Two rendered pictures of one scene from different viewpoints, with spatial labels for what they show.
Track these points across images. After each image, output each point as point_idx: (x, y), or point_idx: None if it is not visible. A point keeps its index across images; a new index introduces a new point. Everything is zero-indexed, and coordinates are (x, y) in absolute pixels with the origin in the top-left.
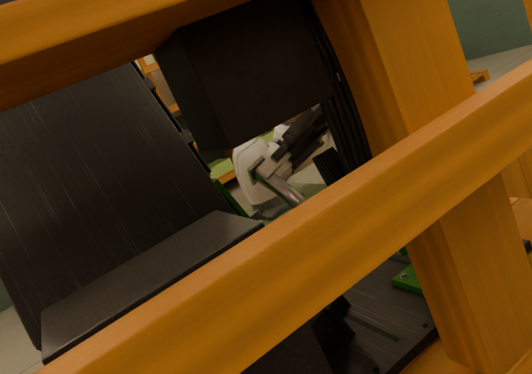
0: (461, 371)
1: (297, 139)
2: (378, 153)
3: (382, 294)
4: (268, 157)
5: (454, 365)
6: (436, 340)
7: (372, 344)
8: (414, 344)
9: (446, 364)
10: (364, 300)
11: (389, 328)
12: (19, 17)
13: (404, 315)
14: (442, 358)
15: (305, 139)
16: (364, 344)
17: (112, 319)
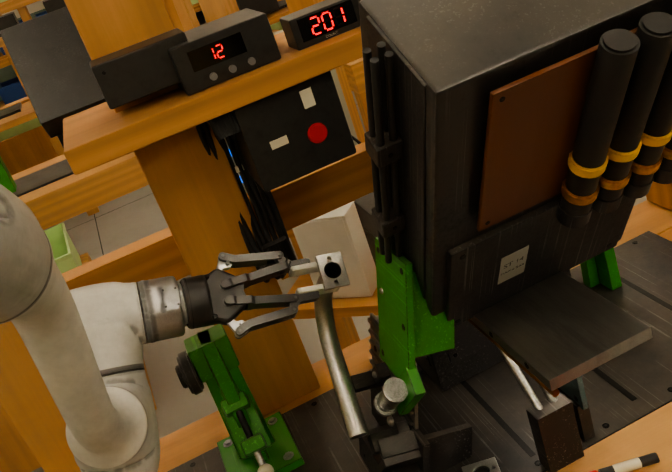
0: (320, 377)
1: (272, 264)
2: None
3: (322, 455)
4: (311, 262)
5: (320, 382)
6: None
7: (363, 397)
8: (333, 389)
9: (324, 384)
10: (343, 454)
11: (340, 409)
12: None
13: (321, 419)
14: (324, 389)
15: (262, 281)
16: (369, 399)
17: None
